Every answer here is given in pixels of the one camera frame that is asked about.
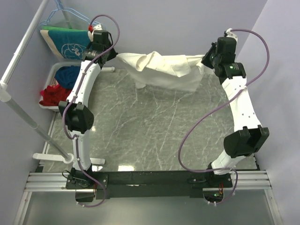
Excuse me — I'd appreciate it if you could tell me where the white floral t shirt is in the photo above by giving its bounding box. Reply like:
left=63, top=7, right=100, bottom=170
left=116, top=51, right=214, bottom=92

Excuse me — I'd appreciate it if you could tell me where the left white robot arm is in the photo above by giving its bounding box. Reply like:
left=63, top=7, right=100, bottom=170
left=59, top=30, right=117, bottom=171

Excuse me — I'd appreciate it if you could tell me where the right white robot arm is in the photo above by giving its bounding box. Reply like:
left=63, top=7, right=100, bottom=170
left=202, top=37, right=270, bottom=187

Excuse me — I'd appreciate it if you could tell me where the teal cartoon towel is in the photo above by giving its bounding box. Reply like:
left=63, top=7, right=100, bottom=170
left=40, top=27, right=91, bottom=60

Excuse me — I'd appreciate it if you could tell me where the navy blue t shirt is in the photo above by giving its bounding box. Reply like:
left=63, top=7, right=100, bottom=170
left=54, top=66, right=80, bottom=90

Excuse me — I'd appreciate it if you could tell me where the white plastic laundry basket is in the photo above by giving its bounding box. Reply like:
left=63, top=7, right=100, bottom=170
left=39, top=62, right=80, bottom=111

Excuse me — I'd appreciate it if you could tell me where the red t shirt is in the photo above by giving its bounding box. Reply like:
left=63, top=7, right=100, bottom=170
left=39, top=84, right=71, bottom=106

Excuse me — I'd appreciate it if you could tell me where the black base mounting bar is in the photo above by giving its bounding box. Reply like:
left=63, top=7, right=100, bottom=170
left=66, top=170, right=233, bottom=202

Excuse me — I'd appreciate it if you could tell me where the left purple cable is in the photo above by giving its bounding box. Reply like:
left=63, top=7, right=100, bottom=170
left=61, top=14, right=120, bottom=209

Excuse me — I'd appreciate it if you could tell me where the purple cable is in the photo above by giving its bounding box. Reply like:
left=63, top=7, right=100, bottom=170
left=179, top=28, right=270, bottom=205
left=61, top=14, right=120, bottom=209

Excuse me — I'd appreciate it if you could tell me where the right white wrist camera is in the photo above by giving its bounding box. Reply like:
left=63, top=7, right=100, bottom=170
left=224, top=28, right=238, bottom=42

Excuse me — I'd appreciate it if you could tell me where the blue wire hanger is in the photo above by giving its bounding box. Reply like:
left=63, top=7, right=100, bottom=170
left=38, top=0, right=90, bottom=30

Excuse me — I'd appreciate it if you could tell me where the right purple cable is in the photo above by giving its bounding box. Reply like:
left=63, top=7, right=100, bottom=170
left=179, top=28, right=270, bottom=205

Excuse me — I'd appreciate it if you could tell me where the white clothes rack frame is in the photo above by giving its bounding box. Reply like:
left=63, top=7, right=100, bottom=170
left=0, top=0, right=115, bottom=167

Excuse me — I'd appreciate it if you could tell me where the aluminium rail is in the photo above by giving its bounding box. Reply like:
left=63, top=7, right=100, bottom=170
left=24, top=171, right=272, bottom=192

